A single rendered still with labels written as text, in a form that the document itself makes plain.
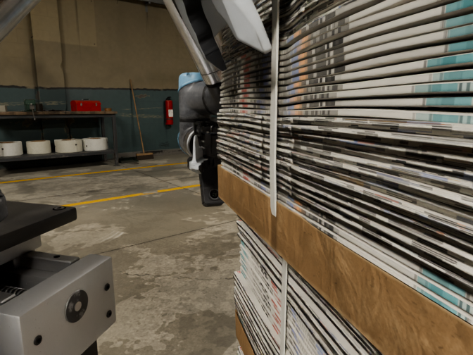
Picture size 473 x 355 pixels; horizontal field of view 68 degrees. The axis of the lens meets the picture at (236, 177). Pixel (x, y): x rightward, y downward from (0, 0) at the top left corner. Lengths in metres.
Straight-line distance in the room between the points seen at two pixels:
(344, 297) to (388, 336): 0.04
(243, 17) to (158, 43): 7.21
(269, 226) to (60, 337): 0.25
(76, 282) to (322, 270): 0.28
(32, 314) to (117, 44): 6.81
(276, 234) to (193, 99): 0.55
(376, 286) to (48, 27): 6.66
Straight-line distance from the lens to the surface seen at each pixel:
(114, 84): 7.00
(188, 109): 0.82
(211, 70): 0.70
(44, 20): 6.76
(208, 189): 0.70
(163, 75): 7.40
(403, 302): 0.18
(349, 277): 0.21
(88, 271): 0.44
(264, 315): 0.44
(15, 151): 6.07
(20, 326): 0.39
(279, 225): 0.28
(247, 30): 0.24
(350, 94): 0.20
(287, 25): 0.29
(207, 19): 0.35
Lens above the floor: 0.95
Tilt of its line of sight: 11 degrees down
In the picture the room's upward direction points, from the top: straight up
